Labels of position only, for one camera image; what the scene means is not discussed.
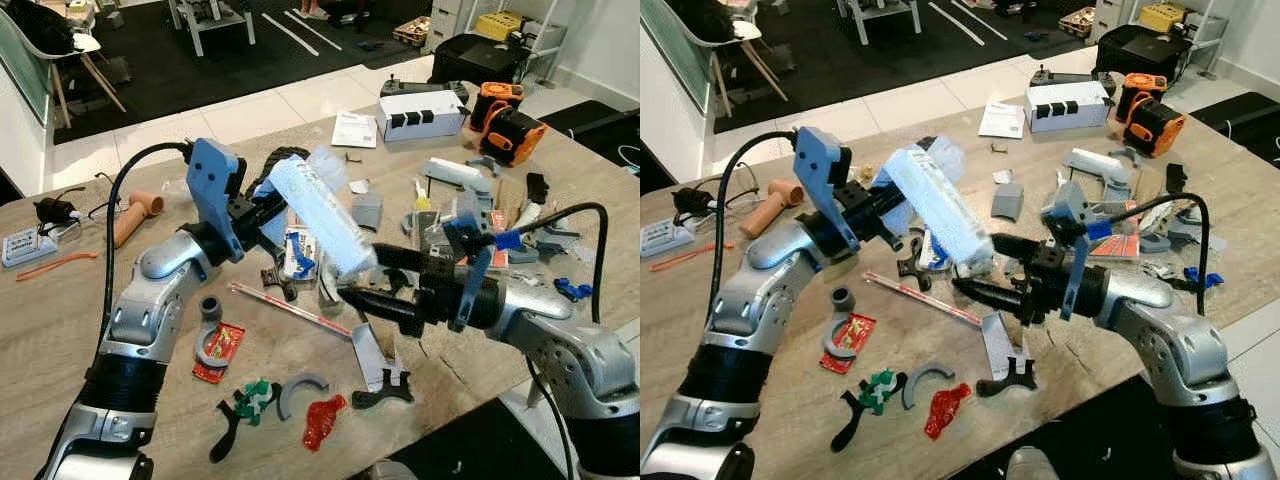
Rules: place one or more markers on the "blue white small packet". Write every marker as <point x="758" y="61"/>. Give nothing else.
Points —
<point x="932" y="255"/>
<point x="298" y="255"/>

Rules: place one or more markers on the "black plastic bracket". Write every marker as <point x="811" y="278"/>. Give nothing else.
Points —
<point x="385" y="392"/>
<point x="1010" y="382"/>

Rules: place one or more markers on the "white plastic packet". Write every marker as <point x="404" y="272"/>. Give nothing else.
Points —
<point x="320" y="215"/>
<point x="940" y="205"/>

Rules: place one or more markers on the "black chair with wooden legs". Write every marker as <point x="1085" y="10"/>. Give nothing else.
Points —
<point x="45" y="30"/>
<point x="710" y="20"/>

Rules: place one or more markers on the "black carry bag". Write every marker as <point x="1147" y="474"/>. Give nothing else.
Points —
<point x="480" y="58"/>
<point x="1142" y="48"/>

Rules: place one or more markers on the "small white flat device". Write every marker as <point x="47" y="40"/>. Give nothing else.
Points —
<point x="665" y="240"/>
<point x="28" y="248"/>

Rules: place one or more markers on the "small blue clip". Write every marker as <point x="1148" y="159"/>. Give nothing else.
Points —
<point x="1203" y="277"/>
<point x="573" y="289"/>

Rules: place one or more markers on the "orange plastic strip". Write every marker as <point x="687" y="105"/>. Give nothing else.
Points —
<point x="690" y="257"/>
<point x="55" y="265"/>

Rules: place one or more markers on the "white grey glue gun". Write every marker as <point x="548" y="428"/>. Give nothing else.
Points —
<point x="1098" y="165"/>
<point x="455" y="175"/>

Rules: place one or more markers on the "red crumpled wrapper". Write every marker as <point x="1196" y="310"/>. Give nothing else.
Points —
<point x="322" y="420"/>
<point x="945" y="410"/>

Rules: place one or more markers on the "grey remote controller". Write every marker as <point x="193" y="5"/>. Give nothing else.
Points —
<point x="425" y="86"/>
<point x="1070" y="75"/>

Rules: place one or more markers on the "white metal stool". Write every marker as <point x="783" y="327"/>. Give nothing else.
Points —
<point x="880" y="12"/>
<point x="212" y="20"/>

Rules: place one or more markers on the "small black plastic piece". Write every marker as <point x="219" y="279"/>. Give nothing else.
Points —
<point x="1176" y="178"/>
<point x="537" y="188"/>

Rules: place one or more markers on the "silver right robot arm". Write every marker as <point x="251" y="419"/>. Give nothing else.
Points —
<point x="570" y="345"/>
<point x="1180" y="345"/>

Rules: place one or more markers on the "grey robot foot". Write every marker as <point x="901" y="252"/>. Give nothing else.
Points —
<point x="390" y="471"/>
<point x="1032" y="465"/>

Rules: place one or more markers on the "grey plastic arc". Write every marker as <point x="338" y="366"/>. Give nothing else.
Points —
<point x="925" y="372"/>
<point x="300" y="383"/>

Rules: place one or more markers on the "red snack packet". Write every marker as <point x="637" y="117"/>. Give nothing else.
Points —
<point x="220" y="355"/>
<point x="850" y="342"/>

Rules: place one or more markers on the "grey plastic block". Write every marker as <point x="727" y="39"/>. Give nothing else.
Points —
<point x="1008" y="202"/>
<point x="367" y="212"/>

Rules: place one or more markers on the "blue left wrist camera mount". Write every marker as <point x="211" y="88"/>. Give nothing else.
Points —
<point x="213" y="180"/>
<point x="820" y="170"/>

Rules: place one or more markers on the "red printed card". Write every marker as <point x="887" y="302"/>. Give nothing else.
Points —
<point x="499" y="225"/>
<point x="1115" y="246"/>

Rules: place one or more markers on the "white paper leaflet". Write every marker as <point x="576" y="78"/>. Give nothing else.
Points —
<point x="354" y="130"/>
<point x="1001" y="120"/>

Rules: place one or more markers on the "red white thin rod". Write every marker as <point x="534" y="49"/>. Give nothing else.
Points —
<point x="920" y="296"/>
<point x="285" y="306"/>

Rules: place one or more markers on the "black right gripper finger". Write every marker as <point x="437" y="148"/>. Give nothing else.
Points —
<point x="1012" y="247"/>
<point x="397" y="257"/>
<point x="380" y="308"/>
<point x="990" y="295"/>

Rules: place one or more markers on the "yellow crate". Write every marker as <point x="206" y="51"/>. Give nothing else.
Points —
<point x="1163" y="16"/>
<point x="498" y="24"/>

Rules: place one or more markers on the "black ribbed part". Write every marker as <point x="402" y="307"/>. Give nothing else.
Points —
<point x="280" y="160"/>
<point x="924" y="143"/>

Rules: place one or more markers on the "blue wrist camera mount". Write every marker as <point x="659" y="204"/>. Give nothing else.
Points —
<point x="465" y="270"/>
<point x="820" y="170"/>
<point x="1078" y="250"/>
<point x="213" y="180"/>

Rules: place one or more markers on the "black green plastic part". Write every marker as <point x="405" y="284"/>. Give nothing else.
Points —
<point x="250" y="400"/>
<point x="878" y="392"/>

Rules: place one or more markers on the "orange black round tool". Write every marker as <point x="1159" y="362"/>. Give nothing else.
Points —
<point x="1160" y="128"/>
<point x="520" y="138"/>

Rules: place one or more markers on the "white box with black parts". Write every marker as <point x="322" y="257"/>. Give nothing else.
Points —
<point x="1068" y="103"/>
<point x="420" y="112"/>

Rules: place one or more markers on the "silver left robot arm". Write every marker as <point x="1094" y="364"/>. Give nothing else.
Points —
<point x="150" y="300"/>
<point x="745" y="300"/>

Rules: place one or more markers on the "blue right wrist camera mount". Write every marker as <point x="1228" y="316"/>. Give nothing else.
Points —
<point x="1078" y="250"/>
<point x="465" y="270"/>

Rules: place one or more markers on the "black cross shaped part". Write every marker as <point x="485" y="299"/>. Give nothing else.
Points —
<point x="915" y="272"/>
<point x="278" y="280"/>

